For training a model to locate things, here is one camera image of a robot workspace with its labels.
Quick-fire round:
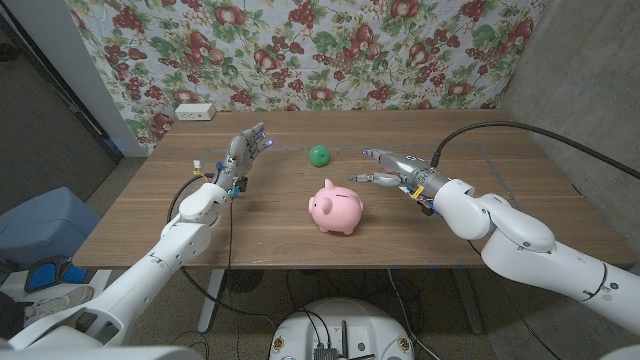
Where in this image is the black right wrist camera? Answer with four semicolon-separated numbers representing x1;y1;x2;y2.
417;192;436;217

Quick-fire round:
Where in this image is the white robot torso base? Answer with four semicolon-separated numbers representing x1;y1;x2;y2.
268;297;415;360

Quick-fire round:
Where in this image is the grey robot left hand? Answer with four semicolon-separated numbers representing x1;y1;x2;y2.
213;121;275;189

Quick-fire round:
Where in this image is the green ball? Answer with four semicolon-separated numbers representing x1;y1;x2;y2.
307;144;331;168

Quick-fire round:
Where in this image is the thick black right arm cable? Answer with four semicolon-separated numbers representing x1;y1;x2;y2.
429;119;640;180

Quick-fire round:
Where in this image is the grey table leg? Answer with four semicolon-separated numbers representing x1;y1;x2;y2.
452;267;485;335

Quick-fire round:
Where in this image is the blue-grey plastic bin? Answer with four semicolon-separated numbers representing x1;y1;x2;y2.
0;186;103;271

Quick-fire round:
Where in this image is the pink plastic piggy bank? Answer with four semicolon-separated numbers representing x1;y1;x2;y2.
307;178;365;236

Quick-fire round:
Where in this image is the white table leg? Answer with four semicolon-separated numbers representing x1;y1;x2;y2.
197;268;227;334

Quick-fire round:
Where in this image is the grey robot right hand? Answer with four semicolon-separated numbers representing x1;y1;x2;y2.
347;148;451;202

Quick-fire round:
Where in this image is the floral fruit print backdrop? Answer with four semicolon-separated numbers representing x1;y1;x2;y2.
64;0;549;154

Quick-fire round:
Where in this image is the round black floor fan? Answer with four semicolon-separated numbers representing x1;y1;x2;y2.
224;268;265;294

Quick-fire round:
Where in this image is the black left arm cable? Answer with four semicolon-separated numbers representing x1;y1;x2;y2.
167;172;276;331

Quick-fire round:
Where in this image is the white power strip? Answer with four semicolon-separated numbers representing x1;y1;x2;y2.
174;102;217;122

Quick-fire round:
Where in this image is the white wall pillar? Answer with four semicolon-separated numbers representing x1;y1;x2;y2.
2;0;149;159

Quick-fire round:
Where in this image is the blue foot pedal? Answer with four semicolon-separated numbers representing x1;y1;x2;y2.
23;254;91;294

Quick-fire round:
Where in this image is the grey sneaker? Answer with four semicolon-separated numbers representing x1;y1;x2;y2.
22;284;96;326

